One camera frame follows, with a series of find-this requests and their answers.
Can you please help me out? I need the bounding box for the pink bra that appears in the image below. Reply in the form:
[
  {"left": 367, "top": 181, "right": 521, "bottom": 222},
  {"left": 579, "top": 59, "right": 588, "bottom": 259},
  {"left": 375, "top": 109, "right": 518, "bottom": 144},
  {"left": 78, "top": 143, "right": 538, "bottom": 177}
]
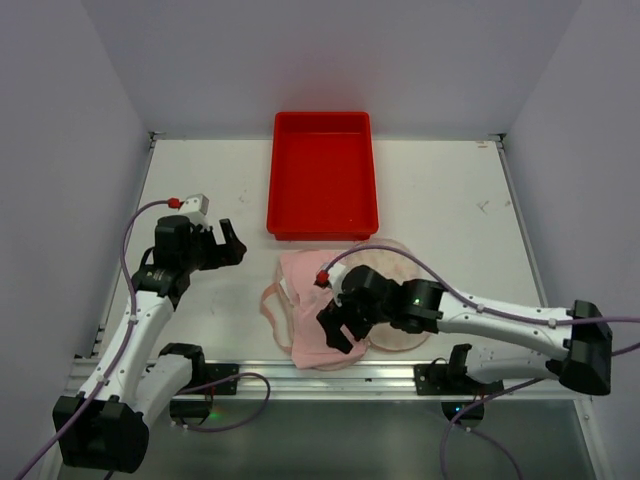
[{"left": 260, "top": 250, "right": 368, "bottom": 371}]

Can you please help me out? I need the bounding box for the pink tulip mesh laundry bag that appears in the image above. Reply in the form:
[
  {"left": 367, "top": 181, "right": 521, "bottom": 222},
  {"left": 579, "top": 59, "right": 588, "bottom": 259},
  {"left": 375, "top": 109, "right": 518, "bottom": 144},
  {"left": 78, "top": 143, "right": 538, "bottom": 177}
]
[{"left": 314, "top": 240, "right": 429, "bottom": 365}]

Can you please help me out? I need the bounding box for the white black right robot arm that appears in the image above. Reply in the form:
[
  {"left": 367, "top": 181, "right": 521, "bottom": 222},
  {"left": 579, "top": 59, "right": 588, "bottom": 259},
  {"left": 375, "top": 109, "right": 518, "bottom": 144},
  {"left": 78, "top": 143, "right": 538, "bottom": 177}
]
[{"left": 315, "top": 264, "right": 613, "bottom": 396}]

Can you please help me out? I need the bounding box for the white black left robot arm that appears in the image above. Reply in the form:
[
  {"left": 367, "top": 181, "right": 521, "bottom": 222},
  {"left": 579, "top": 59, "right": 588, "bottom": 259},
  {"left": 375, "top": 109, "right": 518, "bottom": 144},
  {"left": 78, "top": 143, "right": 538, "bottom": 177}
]
[{"left": 53, "top": 213, "right": 247, "bottom": 473}]

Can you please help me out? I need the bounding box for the red plastic tray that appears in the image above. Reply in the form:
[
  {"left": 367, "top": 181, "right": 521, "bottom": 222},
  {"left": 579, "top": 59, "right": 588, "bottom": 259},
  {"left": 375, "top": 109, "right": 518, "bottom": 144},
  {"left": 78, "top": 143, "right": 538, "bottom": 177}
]
[{"left": 266, "top": 111, "right": 379, "bottom": 241}]

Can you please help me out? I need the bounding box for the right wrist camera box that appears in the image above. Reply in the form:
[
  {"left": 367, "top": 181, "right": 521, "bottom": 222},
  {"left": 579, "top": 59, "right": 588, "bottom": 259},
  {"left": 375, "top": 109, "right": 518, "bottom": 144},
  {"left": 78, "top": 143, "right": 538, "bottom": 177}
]
[{"left": 314, "top": 263, "right": 349, "bottom": 306}]

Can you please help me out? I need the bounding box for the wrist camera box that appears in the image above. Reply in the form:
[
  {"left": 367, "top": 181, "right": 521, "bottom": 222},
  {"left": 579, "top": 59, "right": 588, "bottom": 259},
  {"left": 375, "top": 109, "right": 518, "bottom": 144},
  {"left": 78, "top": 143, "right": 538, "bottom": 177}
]
[
  {"left": 314, "top": 263, "right": 349, "bottom": 306},
  {"left": 178, "top": 194, "right": 209, "bottom": 224}
]

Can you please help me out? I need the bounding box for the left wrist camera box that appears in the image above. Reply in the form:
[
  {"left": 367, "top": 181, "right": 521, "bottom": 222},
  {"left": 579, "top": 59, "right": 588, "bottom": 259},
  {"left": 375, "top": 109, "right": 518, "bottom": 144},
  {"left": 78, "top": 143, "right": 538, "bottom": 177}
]
[{"left": 178, "top": 194, "right": 209, "bottom": 224}]

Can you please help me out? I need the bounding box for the aluminium mounting rail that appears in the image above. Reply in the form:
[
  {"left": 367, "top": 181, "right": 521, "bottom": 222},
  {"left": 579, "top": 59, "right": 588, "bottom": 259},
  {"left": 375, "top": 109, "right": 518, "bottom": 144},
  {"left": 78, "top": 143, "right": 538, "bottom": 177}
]
[{"left": 64, "top": 360, "right": 506, "bottom": 401}]

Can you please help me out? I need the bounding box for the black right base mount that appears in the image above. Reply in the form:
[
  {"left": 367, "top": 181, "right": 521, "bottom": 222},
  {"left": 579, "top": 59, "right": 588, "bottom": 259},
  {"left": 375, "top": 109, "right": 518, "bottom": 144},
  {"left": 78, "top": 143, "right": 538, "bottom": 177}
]
[{"left": 412, "top": 357, "right": 486, "bottom": 420}]

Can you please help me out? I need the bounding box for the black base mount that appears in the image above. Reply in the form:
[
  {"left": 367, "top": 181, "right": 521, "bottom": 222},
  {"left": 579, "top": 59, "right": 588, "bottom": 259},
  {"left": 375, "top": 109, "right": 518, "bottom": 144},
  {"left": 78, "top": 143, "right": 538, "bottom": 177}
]
[
  {"left": 412, "top": 357, "right": 486, "bottom": 420},
  {"left": 169, "top": 363, "right": 240, "bottom": 425}
]

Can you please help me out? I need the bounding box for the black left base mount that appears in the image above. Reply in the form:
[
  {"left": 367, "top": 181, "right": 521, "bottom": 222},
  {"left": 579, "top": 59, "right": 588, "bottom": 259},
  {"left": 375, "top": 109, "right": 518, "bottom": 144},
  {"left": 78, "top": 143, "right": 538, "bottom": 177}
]
[{"left": 169, "top": 363, "right": 240, "bottom": 425}]

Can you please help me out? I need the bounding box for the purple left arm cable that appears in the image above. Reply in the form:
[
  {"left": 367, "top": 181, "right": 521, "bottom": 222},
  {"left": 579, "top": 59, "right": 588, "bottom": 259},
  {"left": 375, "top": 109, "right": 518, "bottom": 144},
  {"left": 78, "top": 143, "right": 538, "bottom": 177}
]
[{"left": 14, "top": 197, "right": 271, "bottom": 480}]

